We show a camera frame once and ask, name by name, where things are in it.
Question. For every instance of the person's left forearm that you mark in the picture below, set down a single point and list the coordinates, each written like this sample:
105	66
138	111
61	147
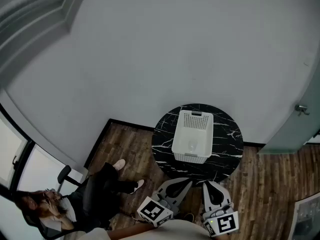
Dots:
130	232

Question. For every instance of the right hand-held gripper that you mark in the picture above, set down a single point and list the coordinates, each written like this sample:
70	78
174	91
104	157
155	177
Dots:
225	222

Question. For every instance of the clear round lid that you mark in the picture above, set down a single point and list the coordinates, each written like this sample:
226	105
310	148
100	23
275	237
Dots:
193	146

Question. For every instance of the black framed window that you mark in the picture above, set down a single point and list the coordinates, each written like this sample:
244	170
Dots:
22	159

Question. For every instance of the framed grey picture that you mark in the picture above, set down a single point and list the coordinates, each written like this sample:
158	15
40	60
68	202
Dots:
308	219

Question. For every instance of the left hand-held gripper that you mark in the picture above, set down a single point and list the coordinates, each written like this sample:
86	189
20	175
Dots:
153	212

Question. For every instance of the person's white shirt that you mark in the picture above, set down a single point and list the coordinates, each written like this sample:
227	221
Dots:
180	232

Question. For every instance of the white perforated plastic basket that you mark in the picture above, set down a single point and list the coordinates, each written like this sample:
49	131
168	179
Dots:
185	134

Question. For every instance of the frosted glass door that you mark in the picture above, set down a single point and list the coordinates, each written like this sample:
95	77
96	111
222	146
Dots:
295	134

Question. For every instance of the person's right forearm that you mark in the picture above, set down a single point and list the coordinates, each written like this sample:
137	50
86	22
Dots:
222	237

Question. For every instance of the grey panelled door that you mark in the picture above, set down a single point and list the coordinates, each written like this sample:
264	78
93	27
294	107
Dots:
32	21

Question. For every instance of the black office chair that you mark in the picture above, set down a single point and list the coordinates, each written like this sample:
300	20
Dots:
64	175

